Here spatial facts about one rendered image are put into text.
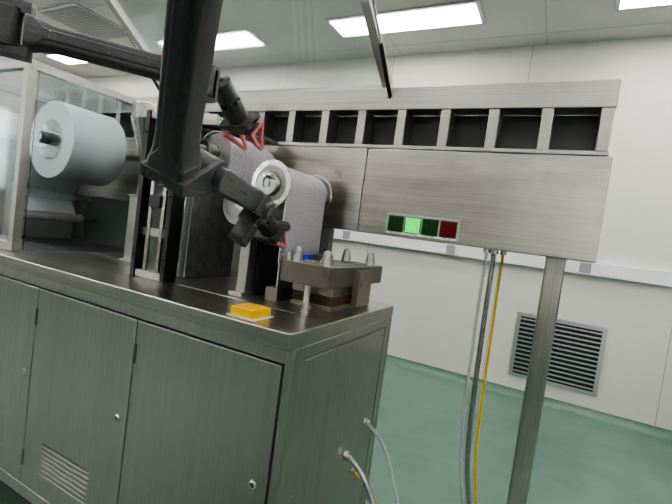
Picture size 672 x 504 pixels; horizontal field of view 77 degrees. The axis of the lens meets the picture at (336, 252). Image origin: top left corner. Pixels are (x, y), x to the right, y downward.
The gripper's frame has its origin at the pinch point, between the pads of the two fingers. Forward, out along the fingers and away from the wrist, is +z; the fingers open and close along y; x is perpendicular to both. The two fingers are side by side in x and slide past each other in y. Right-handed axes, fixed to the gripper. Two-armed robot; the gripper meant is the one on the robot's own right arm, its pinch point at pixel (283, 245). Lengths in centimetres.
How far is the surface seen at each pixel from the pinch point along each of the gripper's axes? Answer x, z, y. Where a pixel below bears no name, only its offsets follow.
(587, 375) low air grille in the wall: 66, 265, 107
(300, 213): 12.5, 0.6, 0.2
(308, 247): 7.1, 12.6, 0.2
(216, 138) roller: 27.0, -17.0, -31.4
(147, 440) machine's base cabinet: -63, 4, -17
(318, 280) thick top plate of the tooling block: -9.5, -0.9, 16.8
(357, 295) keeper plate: -5.1, 15.7, 21.9
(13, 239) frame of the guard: -23, -15, -102
